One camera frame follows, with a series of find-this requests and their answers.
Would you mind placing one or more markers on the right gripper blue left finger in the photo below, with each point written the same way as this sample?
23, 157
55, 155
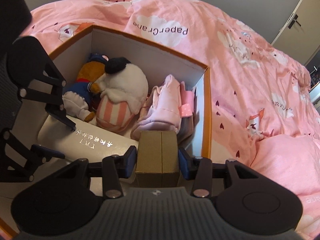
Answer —
115, 167

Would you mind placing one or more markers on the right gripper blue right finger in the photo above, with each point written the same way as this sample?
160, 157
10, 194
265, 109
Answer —
198, 169

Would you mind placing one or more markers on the duck plush blue cap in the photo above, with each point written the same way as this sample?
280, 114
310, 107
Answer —
77, 97

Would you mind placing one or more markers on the orange white cardboard box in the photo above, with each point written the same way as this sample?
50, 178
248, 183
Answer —
70, 204

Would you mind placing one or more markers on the panda plush striped cup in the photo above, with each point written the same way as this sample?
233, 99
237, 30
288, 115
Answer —
123, 90

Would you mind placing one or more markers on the pink cloud pattern duvet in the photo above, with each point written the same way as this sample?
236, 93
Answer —
262, 113

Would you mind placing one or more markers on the gold brown small box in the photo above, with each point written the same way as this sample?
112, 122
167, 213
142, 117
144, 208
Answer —
157, 159

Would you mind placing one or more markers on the pink fabric pouch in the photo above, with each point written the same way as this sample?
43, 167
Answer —
170, 107

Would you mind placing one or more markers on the white door with handle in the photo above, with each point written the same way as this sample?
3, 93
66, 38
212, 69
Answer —
299, 37

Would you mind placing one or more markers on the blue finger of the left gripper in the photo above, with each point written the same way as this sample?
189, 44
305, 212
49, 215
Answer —
41, 155
56, 109

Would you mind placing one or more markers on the long white box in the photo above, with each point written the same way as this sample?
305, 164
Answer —
87, 141

